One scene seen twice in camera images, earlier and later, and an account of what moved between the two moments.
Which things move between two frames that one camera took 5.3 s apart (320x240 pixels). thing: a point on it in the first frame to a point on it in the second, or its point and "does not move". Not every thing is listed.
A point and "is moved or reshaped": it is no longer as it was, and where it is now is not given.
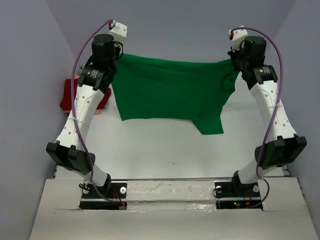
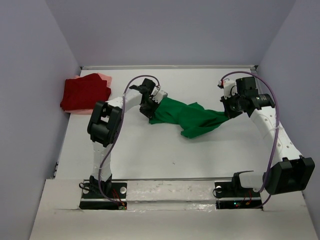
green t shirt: x=146 y=88 is moved or reshaped
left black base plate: x=111 y=196 does not move
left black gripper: x=117 y=50 to x=149 y=113
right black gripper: x=234 y=55 to x=231 y=114
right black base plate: x=234 y=195 does not move
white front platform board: x=173 y=210 does not move
